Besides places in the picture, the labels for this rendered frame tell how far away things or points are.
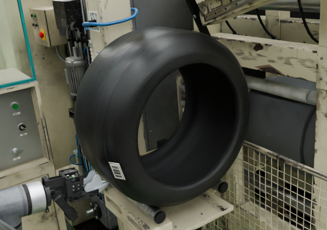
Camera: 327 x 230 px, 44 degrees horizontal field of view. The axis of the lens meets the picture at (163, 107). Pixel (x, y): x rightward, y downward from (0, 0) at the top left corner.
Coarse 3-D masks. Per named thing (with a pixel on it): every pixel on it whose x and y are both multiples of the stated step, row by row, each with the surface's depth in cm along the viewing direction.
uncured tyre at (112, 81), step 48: (144, 48) 119; (192, 48) 123; (96, 96) 121; (144, 96) 117; (192, 96) 164; (240, 96) 138; (96, 144) 121; (192, 144) 166; (240, 144) 145; (144, 192) 126; (192, 192) 137
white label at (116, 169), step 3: (111, 162) 119; (111, 165) 119; (114, 165) 119; (117, 165) 118; (111, 168) 120; (114, 168) 119; (117, 168) 119; (120, 168) 118; (114, 171) 120; (117, 171) 119; (120, 171) 119; (114, 174) 121; (117, 174) 120; (120, 174) 120; (123, 174) 119; (117, 177) 121; (120, 177) 120; (123, 177) 120
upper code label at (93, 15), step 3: (90, 12) 152; (93, 12) 150; (96, 12) 148; (90, 15) 153; (93, 15) 151; (96, 15) 148; (90, 18) 154; (93, 18) 151; (96, 18) 149; (96, 21) 150; (93, 27) 153; (96, 27) 151; (93, 30) 154; (96, 30) 152; (99, 30) 150
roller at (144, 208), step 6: (120, 192) 153; (138, 204) 142; (144, 204) 140; (144, 210) 139; (150, 210) 136; (156, 210) 135; (150, 216) 136; (156, 216) 133; (162, 216) 135; (156, 222) 134
